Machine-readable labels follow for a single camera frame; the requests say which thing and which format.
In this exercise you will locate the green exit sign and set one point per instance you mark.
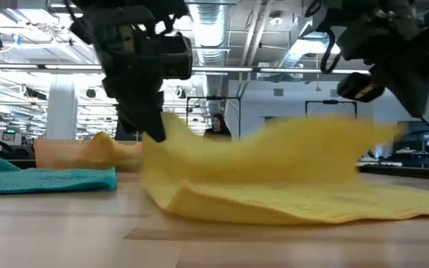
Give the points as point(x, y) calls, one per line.
point(10, 131)

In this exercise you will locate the long ceiling strip light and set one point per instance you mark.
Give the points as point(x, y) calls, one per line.
point(237, 69)

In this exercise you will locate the teal microfiber towel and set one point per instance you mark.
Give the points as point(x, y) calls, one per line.
point(32, 180)

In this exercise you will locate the black station frame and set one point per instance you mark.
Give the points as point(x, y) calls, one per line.
point(214, 98)
point(330, 101)

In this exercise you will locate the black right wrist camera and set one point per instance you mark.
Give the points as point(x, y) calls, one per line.
point(359, 87)

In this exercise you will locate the golden yellow microfiber towel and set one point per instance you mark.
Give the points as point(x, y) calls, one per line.
point(274, 201)

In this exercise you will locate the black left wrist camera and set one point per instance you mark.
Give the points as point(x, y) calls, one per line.
point(177, 56)

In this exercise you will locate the person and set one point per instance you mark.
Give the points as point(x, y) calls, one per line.
point(218, 128)

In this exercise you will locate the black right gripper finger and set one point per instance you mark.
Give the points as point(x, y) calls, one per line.
point(415, 85)

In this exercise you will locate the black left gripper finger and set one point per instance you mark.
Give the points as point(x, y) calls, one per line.
point(140, 108)

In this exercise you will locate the black computer monitor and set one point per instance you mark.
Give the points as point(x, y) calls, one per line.
point(119, 134)
point(413, 137)

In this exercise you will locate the grey wall vent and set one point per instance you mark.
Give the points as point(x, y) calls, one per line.
point(333, 93)
point(278, 92)

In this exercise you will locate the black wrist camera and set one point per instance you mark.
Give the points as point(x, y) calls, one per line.
point(177, 56)
point(359, 87)

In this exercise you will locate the pale yellow microfiber towel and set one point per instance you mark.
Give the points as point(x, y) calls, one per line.
point(106, 152)

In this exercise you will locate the white building pillar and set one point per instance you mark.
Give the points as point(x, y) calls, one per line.
point(62, 111)

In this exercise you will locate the bright ceiling light panel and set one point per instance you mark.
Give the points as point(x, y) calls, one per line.
point(304, 46)

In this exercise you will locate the orange translucent plastic bin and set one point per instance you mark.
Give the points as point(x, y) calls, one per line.
point(58, 154)

